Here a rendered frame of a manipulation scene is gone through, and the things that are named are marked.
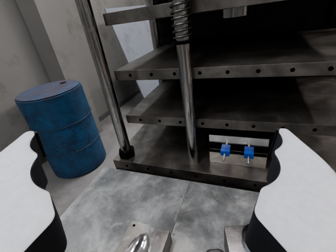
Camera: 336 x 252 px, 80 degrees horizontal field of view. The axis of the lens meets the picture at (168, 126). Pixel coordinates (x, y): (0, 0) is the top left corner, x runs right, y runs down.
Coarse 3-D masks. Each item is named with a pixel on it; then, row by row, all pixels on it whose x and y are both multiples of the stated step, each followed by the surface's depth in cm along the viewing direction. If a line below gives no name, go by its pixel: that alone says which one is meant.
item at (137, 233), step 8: (136, 224) 72; (144, 224) 72; (128, 232) 70; (136, 232) 70; (144, 232) 69; (152, 232) 69; (160, 232) 68; (168, 232) 68; (128, 240) 68; (136, 240) 68; (144, 240) 68; (152, 240) 66; (160, 240) 66; (168, 240) 68; (120, 248) 66; (128, 248) 66; (136, 248) 67; (144, 248) 67; (152, 248) 64; (160, 248) 64; (168, 248) 69
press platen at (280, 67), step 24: (168, 48) 136; (192, 48) 124; (216, 48) 114; (240, 48) 106; (264, 48) 98; (288, 48) 92; (312, 48) 86; (120, 72) 100; (144, 72) 95; (168, 72) 91; (192, 72) 87; (216, 72) 84; (240, 72) 81; (264, 72) 78; (288, 72) 75; (312, 72) 72
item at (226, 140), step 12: (216, 132) 100; (228, 132) 99; (240, 132) 97; (252, 132) 96; (264, 132) 95; (216, 144) 101; (228, 144) 99; (240, 144) 96; (252, 144) 94; (264, 144) 92; (216, 156) 105; (228, 156) 102; (240, 156) 100; (264, 156) 95
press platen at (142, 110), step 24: (168, 96) 129; (216, 96) 118; (240, 96) 114; (264, 96) 110; (288, 96) 106; (312, 96) 102; (144, 120) 110; (168, 120) 105; (216, 120) 95; (240, 120) 92; (264, 120) 89; (288, 120) 86; (312, 120) 84
